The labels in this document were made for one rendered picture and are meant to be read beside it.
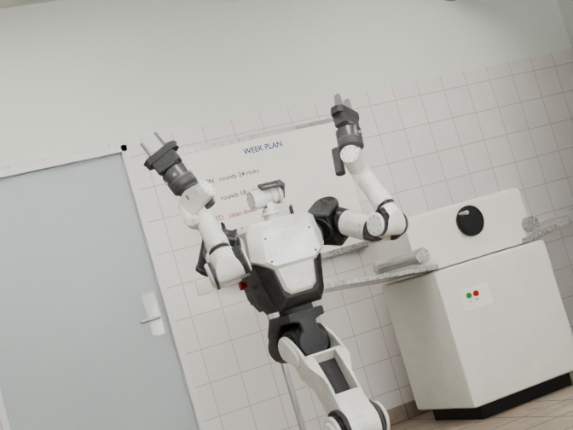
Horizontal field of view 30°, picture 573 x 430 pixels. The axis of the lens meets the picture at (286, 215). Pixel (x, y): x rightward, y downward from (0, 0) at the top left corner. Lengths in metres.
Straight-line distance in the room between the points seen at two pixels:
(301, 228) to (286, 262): 0.13
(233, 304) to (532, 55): 2.97
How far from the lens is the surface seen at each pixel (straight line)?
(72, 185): 6.28
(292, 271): 3.52
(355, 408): 3.42
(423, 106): 7.31
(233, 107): 6.67
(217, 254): 3.24
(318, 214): 3.64
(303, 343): 3.54
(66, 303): 6.16
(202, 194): 3.34
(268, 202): 3.59
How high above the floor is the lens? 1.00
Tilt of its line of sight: 4 degrees up
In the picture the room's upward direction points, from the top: 16 degrees counter-clockwise
